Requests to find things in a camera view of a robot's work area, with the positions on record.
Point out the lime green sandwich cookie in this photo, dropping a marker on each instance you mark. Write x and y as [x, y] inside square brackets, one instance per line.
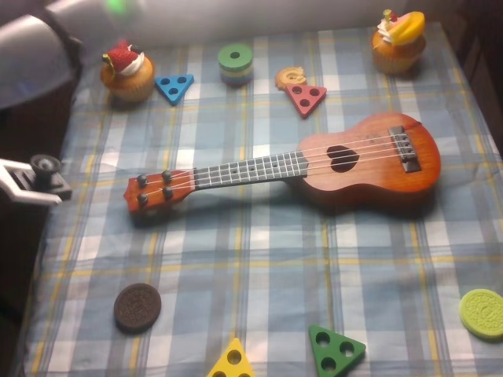
[483, 314]

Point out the red triangle block three holes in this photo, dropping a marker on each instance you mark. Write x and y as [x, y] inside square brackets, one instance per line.
[304, 96]

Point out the orange slice topped toy cupcake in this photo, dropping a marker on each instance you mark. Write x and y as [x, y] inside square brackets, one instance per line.
[397, 55]

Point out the strawberry topped toy cupcake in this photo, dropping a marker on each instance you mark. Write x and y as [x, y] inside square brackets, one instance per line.
[131, 80]

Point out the green triangle block three holes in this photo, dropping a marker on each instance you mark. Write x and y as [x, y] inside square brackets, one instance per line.
[336, 357]

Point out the blue triangle block three holes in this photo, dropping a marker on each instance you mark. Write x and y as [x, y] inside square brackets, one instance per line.
[173, 91]

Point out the brown toy ukulele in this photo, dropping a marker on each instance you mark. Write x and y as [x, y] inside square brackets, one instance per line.
[377, 169]

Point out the stack of coloured rings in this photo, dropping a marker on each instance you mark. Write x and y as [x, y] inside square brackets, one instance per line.
[236, 64]

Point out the dark chocolate sandwich cookie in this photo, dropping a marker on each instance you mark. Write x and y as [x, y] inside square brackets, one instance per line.
[137, 308]

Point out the beige swirl toy biscuit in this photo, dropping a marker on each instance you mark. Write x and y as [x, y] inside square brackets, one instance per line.
[288, 75]

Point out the white bracket with black knob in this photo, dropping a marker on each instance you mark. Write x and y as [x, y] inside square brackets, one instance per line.
[23, 188]

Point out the yellow triangle block with holes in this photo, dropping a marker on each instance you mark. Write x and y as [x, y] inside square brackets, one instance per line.
[232, 369]

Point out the blue plaid tablecloth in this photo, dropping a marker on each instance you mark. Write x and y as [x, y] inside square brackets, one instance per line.
[275, 275]

